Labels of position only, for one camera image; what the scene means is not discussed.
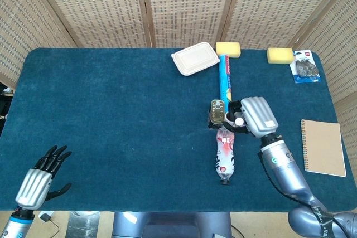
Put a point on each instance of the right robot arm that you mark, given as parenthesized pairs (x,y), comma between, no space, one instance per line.
(281,165)

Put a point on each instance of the grey robot torso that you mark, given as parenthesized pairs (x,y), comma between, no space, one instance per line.
(173,224)

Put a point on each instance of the gold lid luncheon meat tin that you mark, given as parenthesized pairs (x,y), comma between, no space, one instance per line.
(217,112)

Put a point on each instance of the blue table cloth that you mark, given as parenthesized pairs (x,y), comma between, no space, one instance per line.
(125,123)

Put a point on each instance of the blue blister pack of clips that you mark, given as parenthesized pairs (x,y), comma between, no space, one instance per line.
(305,66)

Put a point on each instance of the beige lidded food container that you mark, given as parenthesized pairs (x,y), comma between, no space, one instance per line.
(193,59)

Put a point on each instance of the woven bamboo folding screen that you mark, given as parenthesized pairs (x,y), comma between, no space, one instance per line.
(181,6)

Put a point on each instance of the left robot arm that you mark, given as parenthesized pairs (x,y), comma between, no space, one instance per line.
(15,225)

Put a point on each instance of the clear glass test tube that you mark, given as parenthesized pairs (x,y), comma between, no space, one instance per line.
(239,121)

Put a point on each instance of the brown spiral notebook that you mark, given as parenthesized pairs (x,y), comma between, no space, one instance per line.
(325,147)

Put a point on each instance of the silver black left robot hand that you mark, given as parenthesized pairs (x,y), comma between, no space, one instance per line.
(33,186)

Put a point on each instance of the yellow sponge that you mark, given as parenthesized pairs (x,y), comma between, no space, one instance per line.
(228,48)
(280,55)

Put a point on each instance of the white labelled plastic drink bottle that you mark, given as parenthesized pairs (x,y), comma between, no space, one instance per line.
(226,151)

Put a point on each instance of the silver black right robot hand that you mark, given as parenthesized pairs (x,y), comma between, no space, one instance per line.
(259,115)

